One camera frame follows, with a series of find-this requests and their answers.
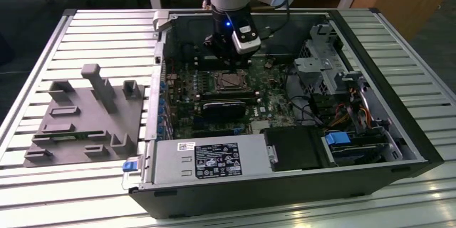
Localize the CPU socket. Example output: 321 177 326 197
212 70 250 92

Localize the black graphics card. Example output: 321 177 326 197
201 99 248 122

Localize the metal disk bay cage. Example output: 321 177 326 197
292 23 360 95

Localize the green motherboard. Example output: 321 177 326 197
165 54 300 139

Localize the black drive box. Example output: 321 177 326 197
261 126 328 172

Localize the silver power supply unit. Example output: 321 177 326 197
140 133 274 186

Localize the blue disk carrier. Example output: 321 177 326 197
324 131 352 146

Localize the grey parts rack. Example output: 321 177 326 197
21 64 150 169

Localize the blue case latch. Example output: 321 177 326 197
121 160 138 172

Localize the metal disk bay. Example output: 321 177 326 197
320 128 405 167

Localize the black PC case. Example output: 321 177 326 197
122 7 446 219

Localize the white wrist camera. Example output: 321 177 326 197
230 25 261 54

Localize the black camera cable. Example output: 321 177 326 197
261 0 292 40

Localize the thick black cable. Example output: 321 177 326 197
288 95 324 127

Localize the orange yellow wire bundle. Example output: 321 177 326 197
329 89 373 132

